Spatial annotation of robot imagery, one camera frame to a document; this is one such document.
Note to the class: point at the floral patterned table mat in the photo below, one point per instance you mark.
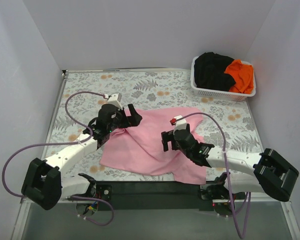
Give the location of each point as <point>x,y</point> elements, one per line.
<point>225,121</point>

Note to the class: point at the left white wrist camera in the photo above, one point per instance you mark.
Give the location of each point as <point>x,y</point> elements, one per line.
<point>114,99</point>

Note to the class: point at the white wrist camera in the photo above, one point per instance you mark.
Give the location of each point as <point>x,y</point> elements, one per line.
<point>178,122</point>
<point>114,99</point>

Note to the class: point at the pink t-shirt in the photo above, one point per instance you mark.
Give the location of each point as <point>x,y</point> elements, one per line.
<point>140,150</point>

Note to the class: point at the white plastic laundry basket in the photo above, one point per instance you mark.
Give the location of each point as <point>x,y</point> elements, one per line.
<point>223,95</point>

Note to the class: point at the orange t-shirt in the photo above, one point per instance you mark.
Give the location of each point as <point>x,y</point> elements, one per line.
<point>243,75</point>

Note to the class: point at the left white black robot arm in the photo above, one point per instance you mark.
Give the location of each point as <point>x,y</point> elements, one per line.
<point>43,182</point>

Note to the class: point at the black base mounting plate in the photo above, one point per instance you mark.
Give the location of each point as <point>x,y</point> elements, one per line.
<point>159,195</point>

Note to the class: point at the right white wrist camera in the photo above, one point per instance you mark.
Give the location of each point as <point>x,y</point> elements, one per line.
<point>178,122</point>

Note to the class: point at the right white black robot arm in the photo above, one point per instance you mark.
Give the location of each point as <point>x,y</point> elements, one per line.
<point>268,172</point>

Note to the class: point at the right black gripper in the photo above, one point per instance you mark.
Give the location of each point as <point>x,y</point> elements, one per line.
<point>169,140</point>

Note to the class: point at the black t-shirt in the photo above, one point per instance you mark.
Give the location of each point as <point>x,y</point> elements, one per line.
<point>209,72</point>

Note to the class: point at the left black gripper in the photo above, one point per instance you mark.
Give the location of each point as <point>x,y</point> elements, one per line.
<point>126,119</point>

